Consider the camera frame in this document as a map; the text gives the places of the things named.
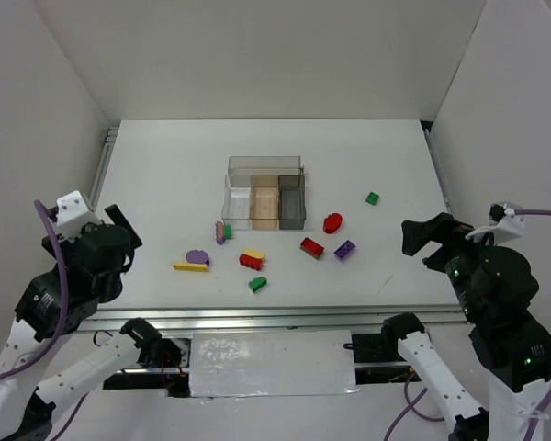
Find red rounded lego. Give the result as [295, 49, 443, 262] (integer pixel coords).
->
[322, 212, 343, 234]

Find red green lego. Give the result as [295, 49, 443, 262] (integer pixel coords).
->
[299, 237, 324, 260]

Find yellow lego brick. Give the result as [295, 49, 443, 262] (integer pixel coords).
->
[243, 248, 265, 261]

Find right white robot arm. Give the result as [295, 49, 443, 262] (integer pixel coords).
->
[382, 204, 551, 440]

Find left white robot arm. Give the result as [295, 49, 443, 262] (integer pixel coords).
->
[0, 191, 183, 440]

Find small green square lego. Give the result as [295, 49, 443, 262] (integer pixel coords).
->
[365, 192, 379, 206]

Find purple rectangular lego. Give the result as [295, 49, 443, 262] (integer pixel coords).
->
[334, 240, 356, 261]

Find long yellow lego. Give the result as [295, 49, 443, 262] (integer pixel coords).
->
[172, 261, 208, 272]

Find purple rounded lego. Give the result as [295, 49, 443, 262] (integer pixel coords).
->
[185, 249, 209, 266]

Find purple tan flower lego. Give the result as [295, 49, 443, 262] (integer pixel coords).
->
[215, 221, 225, 245]

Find small clear container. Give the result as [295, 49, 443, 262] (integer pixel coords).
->
[221, 175, 252, 231]

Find long clear container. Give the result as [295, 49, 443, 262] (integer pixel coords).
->
[227, 155, 304, 187]

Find tan translucent container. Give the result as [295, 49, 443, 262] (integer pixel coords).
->
[251, 175, 279, 231]

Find green rounded lego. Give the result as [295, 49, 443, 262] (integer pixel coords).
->
[248, 277, 267, 294]

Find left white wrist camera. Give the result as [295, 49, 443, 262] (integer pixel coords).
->
[56, 190, 100, 241]

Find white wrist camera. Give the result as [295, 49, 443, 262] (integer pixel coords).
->
[465, 202, 525, 244]
[56, 190, 100, 241]

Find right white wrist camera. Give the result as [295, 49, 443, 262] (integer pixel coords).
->
[465, 202, 525, 244]

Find left aluminium rail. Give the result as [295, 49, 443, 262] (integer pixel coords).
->
[89, 126, 119, 208]

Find aluminium rail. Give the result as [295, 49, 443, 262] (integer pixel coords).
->
[89, 126, 119, 208]
[79, 305, 465, 333]

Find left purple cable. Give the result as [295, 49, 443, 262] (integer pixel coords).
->
[0, 199, 96, 441]

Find purple cable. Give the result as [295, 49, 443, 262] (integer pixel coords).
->
[0, 199, 96, 441]
[383, 209, 551, 441]

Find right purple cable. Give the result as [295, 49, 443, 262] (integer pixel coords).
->
[383, 209, 551, 441]

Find aluminium front rail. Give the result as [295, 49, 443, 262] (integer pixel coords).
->
[79, 305, 465, 333]

